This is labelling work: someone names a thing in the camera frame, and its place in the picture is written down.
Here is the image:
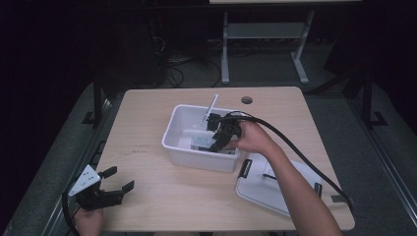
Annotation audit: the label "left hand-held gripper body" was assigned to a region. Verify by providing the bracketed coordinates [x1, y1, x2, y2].
[68, 164, 126, 211]

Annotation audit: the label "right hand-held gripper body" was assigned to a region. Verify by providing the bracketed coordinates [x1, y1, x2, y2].
[201, 93, 244, 141]

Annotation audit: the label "white plastic storage box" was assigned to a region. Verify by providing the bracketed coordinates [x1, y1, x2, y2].
[160, 103, 246, 174]

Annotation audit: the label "white lid with black handle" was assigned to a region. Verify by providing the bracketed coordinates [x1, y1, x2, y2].
[234, 151, 325, 218]

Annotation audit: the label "person's left hand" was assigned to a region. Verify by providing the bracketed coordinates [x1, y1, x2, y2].
[74, 207, 106, 236]

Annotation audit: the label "person's right hand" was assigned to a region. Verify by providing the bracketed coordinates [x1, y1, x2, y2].
[227, 119, 280, 157]

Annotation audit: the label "black upright stand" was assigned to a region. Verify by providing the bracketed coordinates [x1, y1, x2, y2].
[357, 70, 389, 128]
[81, 73, 110, 126]

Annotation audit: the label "left hand-held gripper black cable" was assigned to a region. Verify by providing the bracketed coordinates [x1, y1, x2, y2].
[61, 188, 83, 236]

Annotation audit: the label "hand-held gripper black cable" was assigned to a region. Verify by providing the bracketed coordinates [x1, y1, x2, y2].
[223, 110, 355, 211]
[61, 188, 83, 236]

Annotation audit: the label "metal floor rail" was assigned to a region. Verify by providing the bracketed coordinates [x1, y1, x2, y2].
[346, 97, 417, 228]
[40, 96, 116, 236]

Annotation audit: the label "black floor cables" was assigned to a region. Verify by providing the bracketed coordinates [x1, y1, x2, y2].
[151, 33, 224, 89]

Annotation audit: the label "right hand-held gripper black cable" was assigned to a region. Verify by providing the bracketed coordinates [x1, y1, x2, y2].
[223, 110, 355, 211]

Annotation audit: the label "grey metal desk frame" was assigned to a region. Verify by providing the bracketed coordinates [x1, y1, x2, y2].
[208, 0, 362, 86]

